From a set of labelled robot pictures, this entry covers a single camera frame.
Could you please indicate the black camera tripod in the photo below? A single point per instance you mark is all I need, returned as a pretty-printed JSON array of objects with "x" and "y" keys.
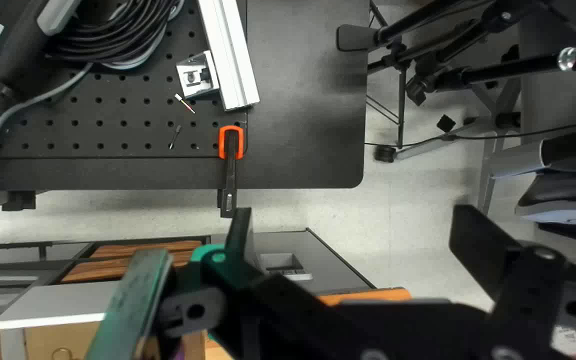
[{"x": 460, "y": 40}]

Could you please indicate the orange black bar clamp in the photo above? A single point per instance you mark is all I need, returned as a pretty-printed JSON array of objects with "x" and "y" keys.
[{"x": 230, "y": 157}]

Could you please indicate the black perforated mounting board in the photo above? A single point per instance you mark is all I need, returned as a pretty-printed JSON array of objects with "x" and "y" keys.
[{"x": 300, "y": 93}]

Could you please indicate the loose metal screw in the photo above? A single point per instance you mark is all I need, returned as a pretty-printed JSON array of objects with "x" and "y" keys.
[{"x": 183, "y": 103}]

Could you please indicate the wooden toy kitchen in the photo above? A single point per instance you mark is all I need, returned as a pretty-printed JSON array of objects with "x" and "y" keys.
[{"x": 134, "y": 257}]

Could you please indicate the aluminium extrusion bar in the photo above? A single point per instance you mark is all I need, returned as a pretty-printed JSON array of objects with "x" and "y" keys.
[{"x": 230, "y": 53}]

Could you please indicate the gripper left finger with metal pad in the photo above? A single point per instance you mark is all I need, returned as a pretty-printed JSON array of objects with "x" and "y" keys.
[{"x": 129, "y": 307}]

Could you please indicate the black metal box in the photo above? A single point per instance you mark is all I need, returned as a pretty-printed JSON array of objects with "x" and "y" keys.
[{"x": 478, "y": 243}]

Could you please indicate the gripper right finger with metal pad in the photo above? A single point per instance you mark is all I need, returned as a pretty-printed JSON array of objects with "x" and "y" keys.
[{"x": 534, "y": 293}]

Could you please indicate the green plastic piece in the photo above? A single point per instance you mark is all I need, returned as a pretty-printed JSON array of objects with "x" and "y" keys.
[{"x": 225, "y": 263}]

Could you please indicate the small metal corner bracket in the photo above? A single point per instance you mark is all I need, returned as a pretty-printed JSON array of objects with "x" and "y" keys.
[{"x": 196, "y": 74}]

